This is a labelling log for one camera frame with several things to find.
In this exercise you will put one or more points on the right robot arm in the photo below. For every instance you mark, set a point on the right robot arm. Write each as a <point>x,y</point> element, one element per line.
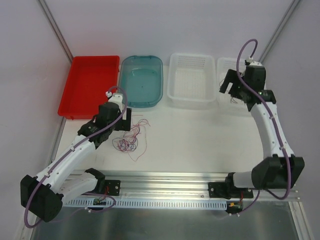
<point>280,168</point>

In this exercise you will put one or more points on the red plastic tray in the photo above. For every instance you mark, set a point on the red plastic tray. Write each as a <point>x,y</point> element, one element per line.
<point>89,78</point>

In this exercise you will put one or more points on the teal transparent plastic bin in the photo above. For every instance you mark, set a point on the teal transparent plastic bin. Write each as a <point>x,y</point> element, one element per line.
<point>141,77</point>

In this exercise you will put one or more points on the white slotted cable duct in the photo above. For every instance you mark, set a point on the white slotted cable duct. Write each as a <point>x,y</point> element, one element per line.
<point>136,203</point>

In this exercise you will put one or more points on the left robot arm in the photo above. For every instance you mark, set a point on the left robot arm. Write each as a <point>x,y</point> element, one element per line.
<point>45,194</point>

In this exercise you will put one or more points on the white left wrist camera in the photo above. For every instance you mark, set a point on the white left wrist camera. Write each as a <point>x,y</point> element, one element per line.
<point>116,98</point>

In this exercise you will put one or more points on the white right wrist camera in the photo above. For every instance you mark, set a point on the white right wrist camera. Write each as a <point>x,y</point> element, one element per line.
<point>251,62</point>

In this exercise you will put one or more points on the left aluminium frame post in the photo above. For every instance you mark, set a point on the left aluminium frame post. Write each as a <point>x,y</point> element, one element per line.
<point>55,28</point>

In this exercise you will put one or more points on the right aluminium frame post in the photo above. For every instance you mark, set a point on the right aluminium frame post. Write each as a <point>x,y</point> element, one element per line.
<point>292,8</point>

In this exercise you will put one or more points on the aluminium frame post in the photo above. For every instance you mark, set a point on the aluminium frame post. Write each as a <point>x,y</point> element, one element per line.
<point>292,8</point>
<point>55,28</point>

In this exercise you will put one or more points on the aluminium mounting rail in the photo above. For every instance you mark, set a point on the aluminium mounting rail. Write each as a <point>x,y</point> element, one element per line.
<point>164,185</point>

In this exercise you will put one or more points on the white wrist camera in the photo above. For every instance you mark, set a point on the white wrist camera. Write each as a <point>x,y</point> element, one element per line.
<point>116,98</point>
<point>251,62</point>

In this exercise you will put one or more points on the white perforated basket left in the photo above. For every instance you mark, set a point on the white perforated basket left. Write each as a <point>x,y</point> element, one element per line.
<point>192,82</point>

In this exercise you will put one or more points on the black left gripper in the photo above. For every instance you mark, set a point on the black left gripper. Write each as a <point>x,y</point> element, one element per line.
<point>124,120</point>

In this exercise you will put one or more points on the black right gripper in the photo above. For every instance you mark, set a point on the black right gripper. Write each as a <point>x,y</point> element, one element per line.
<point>230,81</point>

